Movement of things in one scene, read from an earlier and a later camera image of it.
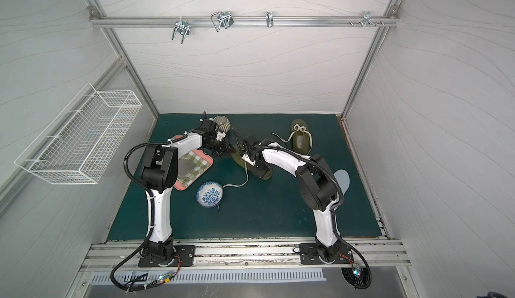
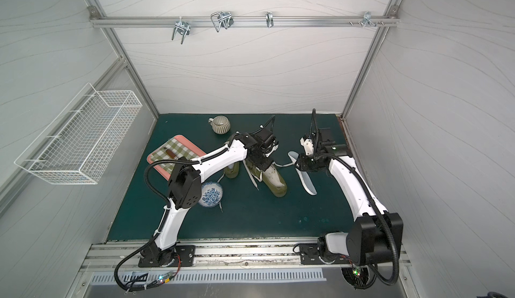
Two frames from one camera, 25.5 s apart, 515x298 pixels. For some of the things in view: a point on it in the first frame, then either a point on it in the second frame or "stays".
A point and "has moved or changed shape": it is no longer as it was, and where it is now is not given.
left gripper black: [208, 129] → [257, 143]
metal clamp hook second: [223, 18] stays
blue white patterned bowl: [209, 194] stays
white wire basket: [78, 143] stays
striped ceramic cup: [222, 123] stays
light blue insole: [342, 179] has moved or changed shape
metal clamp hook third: [269, 19] stays
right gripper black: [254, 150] → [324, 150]
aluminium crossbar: [244, 21] stays
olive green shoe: [239, 161] → [232, 171]
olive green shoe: [301, 137] → [271, 178]
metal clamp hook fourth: [367, 18] stays
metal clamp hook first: [182, 28] stays
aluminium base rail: [245, 255] stays
